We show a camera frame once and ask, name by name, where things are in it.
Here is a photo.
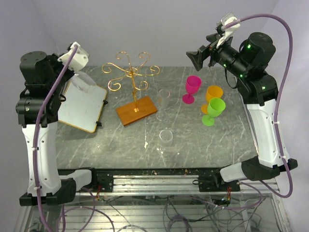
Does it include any clear short wine glass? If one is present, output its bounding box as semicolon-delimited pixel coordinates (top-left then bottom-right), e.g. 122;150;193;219
159;129;173;146

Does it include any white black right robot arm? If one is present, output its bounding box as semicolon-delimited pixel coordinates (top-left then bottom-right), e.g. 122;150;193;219
186;32;298;191

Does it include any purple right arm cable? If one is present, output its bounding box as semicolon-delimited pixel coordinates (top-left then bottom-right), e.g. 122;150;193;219
223;14;294;199

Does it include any clear tall wine glass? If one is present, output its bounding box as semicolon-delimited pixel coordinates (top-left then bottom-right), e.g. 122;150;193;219
156;89;170;121

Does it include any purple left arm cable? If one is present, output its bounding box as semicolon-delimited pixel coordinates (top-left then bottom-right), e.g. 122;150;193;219
33;44;79;232

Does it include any pink plastic wine glass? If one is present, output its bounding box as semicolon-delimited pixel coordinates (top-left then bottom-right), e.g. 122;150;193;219
182;75;202;104

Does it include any brown wooden rack base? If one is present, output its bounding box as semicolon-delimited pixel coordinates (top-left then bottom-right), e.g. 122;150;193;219
116;96;157;127

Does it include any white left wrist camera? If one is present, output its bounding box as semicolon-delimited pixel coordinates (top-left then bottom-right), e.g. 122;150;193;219
57;42;89;73

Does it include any gold wire wine glass rack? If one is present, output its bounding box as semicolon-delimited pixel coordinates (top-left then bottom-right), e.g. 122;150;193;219
101;51;160;104

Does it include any orange plastic wine glass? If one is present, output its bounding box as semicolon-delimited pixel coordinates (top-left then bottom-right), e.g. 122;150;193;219
201;85;224;114

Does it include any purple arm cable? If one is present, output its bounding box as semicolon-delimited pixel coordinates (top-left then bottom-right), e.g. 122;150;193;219
33;44;79;232
223;14;294;199

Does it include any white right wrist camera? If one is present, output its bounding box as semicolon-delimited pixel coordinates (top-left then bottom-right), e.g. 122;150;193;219
216;13;240;48

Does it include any green plastic wine glass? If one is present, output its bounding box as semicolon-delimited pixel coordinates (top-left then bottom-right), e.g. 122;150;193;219
202;98;226;127

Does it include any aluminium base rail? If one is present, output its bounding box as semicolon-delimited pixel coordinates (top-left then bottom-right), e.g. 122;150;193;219
55;169;278;194

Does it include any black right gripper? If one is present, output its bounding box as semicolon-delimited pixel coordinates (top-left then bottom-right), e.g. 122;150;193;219
186;32;251;79

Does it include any white board with yellow frame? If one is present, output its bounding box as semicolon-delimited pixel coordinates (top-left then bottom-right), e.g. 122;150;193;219
58;83;107;133

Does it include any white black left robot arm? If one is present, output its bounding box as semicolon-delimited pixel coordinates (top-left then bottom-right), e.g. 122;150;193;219
15;51;98;206

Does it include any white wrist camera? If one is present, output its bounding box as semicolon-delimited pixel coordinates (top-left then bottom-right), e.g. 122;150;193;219
57;42;89;73
216;13;240;48

